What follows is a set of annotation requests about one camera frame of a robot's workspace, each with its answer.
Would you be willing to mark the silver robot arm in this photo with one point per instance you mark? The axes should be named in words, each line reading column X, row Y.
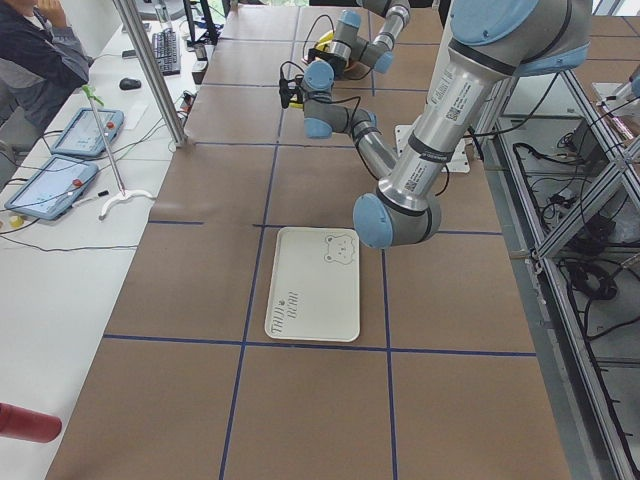
column 491, row 41
column 396, row 14

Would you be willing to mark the blue teach pendant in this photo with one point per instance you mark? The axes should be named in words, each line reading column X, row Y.
column 83, row 137
column 52, row 190

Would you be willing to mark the cream bear tray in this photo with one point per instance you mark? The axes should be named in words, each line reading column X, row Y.
column 315, row 286

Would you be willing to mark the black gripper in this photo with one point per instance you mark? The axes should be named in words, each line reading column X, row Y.
column 297, row 98

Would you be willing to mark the aluminium frame post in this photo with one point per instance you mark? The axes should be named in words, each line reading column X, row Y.
column 131, row 19

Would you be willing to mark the brown wicker basket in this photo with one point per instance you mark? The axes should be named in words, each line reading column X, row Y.
column 343, row 49

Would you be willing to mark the red bottle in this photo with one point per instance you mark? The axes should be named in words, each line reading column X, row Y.
column 29, row 425

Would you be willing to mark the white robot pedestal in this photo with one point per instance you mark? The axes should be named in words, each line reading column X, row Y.
column 459, row 162

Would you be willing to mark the white grabber stick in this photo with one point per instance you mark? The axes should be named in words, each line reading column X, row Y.
column 124, row 194

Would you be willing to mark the person in dark jacket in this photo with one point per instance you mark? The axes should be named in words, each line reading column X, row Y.
column 42, row 60

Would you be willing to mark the black computer mouse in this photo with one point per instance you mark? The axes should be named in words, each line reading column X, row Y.
column 127, row 84

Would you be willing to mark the black keyboard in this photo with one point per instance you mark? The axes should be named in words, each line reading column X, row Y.
column 166, row 51

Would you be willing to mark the far blue teach pendant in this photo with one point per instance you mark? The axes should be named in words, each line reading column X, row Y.
column 83, row 137

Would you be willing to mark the near blue teach pendant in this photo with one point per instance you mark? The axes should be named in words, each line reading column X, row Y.
column 52, row 190

